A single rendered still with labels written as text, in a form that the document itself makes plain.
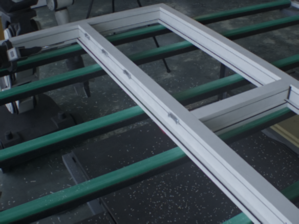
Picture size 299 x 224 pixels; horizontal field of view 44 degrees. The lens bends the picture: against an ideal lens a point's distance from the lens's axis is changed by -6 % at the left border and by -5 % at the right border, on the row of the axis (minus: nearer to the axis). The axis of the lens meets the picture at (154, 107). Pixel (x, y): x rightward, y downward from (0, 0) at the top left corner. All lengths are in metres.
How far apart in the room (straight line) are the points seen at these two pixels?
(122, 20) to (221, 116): 0.85
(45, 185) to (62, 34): 0.94
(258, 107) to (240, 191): 0.37
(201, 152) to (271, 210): 0.27
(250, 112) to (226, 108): 0.11
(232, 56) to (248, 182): 0.70
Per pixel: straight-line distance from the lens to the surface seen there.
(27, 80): 2.24
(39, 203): 0.97
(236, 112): 1.16
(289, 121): 1.64
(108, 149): 1.51
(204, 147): 1.01
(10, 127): 2.48
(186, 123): 1.05
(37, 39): 1.70
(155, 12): 1.89
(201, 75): 3.18
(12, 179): 2.36
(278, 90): 1.26
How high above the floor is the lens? 1.56
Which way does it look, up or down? 34 degrees down
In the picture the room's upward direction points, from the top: 1 degrees counter-clockwise
